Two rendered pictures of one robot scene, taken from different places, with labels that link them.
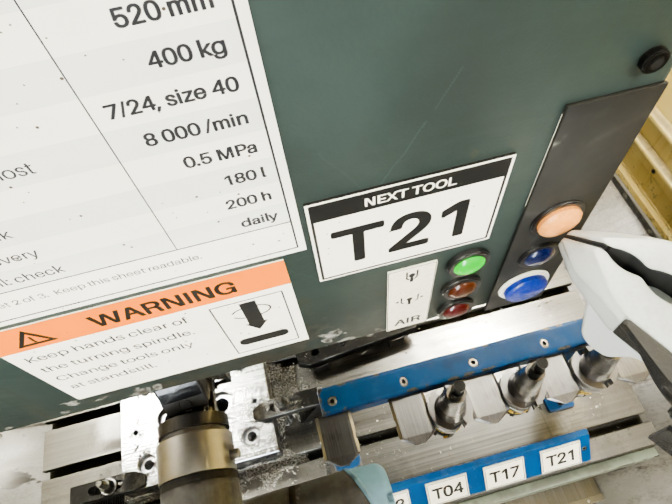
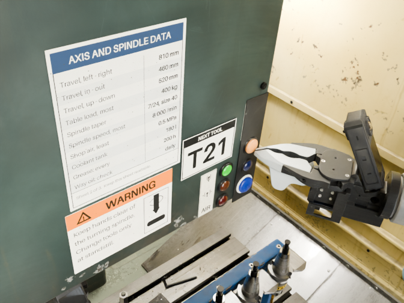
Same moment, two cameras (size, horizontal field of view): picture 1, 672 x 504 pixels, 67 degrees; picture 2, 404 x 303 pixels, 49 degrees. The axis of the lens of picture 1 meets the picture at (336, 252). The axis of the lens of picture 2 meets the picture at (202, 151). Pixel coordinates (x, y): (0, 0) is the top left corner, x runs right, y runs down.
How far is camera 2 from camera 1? 40 cm
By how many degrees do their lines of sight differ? 32
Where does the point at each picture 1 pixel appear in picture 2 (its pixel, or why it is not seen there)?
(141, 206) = (143, 141)
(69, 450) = not seen: outside the picture
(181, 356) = (124, 235)
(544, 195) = (245, 134)
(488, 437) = not seen: outside the picture
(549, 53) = (240, 85)
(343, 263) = (189, 169)
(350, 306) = (187, 198)
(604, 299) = (275, 162)
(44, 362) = (79, 237)
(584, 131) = (252, 109)
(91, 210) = (130, 143)
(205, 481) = not seen: outside the picture
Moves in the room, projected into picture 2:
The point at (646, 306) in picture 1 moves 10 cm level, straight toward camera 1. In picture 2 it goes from (287, 160) to (265, 200)
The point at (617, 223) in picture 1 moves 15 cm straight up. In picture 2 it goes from (260, 213) to (266, 186)
